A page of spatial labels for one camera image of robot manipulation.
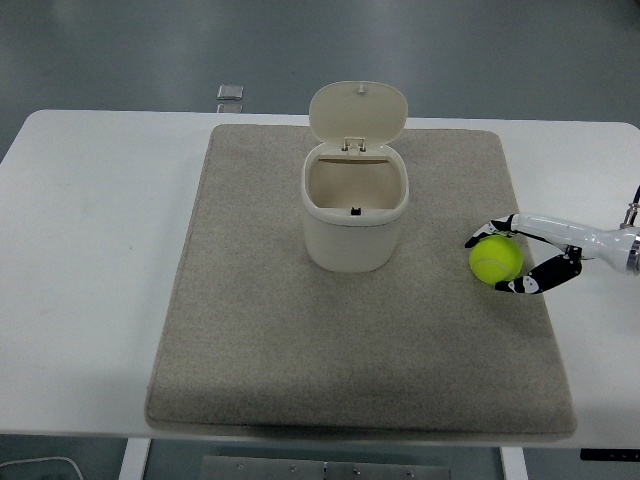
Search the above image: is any yellow-green tennis ball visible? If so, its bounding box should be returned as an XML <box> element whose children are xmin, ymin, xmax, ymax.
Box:
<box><xmin>468</xmin><ymin>235</ymin><xmax>525</xmax><ymax>285</ymax></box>

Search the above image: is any beige felt mat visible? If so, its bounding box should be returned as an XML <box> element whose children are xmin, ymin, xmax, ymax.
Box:
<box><xmin>144</xmin><ymin>123</ymin><xmax>579</xmax><ymax>435</ymax></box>

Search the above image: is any black table control panel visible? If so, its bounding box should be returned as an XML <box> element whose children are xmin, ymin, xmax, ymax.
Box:
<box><xmin>579</xmin><ymin>448</ymin><xmax>640</xmax><ymax>461</ymax></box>

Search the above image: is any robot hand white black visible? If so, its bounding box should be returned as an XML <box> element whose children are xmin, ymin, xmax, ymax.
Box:
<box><xmin>464</xmin><ymin>212</ymin><xmax>635</xmax><ymax>296</ymax></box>

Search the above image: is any white cable on floor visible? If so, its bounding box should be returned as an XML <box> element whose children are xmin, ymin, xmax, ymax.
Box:
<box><xmin>0</xmin><ymin>456</ymin><xmax>84</xmax><ymax>480</ymax></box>

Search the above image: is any cream bin with hinged lid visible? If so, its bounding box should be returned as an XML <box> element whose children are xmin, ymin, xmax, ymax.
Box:
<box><xmin>301</xmin><ymin>81</ymin><xmax>410</xmax><ymax>274</ymax></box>

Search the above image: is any grey metal plate with screws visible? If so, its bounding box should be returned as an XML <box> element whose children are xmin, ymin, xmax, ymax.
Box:
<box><xmin>199</xmin><ymin>455</ymin><xmax>451</xmax><ymax>480</ymax></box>

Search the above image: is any white table leg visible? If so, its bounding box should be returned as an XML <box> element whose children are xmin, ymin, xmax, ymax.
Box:
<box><xmin>118</xmin><ymin>438</ymin><xmax>151</xmax><ymax>480</ymax></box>
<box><xmin>499</xmin><ymin>446</ymin><xmax>526</xmax><ymax>480</ymax></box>

